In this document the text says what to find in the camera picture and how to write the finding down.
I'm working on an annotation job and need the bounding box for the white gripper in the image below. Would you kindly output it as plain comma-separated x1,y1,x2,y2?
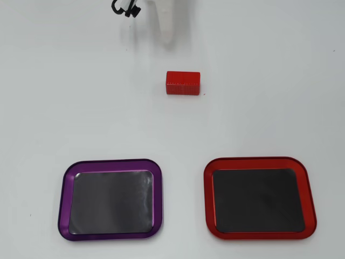
118,0,176,46

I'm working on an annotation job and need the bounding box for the red studded block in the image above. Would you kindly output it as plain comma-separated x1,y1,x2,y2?
165,71,202,96

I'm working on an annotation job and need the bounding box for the purple square dish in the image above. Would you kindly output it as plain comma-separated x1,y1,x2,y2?
57,158,164,243

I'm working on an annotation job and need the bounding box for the red square dish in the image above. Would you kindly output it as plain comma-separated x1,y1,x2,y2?
203,156,318,241

